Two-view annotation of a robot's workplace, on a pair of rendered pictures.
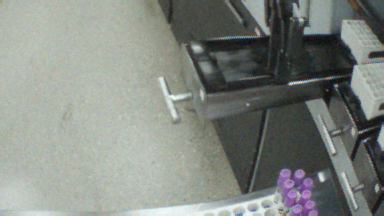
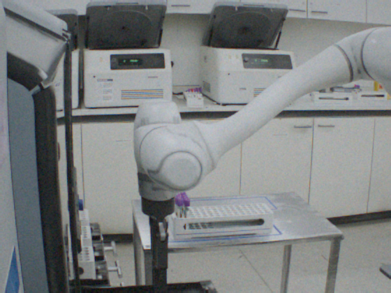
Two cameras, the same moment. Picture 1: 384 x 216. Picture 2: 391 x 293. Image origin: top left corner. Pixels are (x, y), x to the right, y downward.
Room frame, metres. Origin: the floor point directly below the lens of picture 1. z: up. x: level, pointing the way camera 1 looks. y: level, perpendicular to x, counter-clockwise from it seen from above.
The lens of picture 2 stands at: (1.93, 0.07, 1.42)
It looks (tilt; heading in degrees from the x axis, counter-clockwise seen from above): 12 degrees down; 186
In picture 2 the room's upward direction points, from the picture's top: 1 degrees clockwise
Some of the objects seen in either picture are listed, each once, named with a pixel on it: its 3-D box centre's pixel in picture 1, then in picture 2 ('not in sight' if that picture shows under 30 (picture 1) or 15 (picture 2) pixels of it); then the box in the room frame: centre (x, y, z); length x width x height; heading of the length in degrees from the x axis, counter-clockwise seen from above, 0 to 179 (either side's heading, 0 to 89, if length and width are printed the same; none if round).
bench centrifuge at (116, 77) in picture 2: not in sight; (124, 51); (-1.73, -0.80, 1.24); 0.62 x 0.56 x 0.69; 19
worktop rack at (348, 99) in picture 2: not in sight; (332, 98); (-2.03, 0.62, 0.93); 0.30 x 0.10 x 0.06; 101
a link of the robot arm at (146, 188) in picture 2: not in sight; (158, 183); (0.75, -0.14, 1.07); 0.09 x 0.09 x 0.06
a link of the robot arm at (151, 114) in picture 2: not in sight; (158, 136); (0.76, -0.13, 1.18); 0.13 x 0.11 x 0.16; 20
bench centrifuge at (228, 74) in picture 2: not in sight; (247, 50); (-2.00, 0.01, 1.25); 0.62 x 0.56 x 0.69; 18
